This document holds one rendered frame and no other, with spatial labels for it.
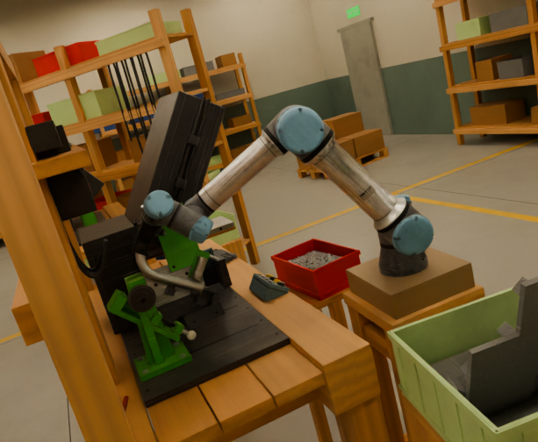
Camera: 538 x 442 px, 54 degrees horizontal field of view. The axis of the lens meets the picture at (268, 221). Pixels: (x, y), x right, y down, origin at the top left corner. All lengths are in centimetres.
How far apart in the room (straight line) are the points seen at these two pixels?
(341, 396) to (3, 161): 94
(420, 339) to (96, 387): 74
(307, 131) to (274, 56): 1035
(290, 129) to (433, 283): 63
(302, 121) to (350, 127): 717
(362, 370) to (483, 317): 32
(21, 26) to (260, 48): 451
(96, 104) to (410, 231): 381
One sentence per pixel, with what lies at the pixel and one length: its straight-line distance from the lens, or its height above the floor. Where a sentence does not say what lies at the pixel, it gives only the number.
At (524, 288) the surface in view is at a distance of 101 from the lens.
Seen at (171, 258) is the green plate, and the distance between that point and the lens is 179.
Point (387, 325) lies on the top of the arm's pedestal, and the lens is 160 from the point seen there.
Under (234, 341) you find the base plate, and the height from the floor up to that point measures 90.
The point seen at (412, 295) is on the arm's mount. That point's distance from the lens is 159.
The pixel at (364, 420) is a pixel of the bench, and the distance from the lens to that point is 149.
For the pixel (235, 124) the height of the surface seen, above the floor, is 91.
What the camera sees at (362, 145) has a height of 30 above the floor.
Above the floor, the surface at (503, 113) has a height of 41.
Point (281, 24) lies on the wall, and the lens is 1187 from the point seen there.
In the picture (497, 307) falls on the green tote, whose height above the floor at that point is 93.
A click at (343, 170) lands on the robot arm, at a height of 132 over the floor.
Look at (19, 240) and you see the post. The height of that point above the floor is 142.
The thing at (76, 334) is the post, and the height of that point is 120.
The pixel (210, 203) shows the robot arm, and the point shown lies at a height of 129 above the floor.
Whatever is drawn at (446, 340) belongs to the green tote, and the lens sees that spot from 138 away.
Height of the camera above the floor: 159
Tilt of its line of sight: 15 degrees down
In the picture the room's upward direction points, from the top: 15 degrees counter-clockwise
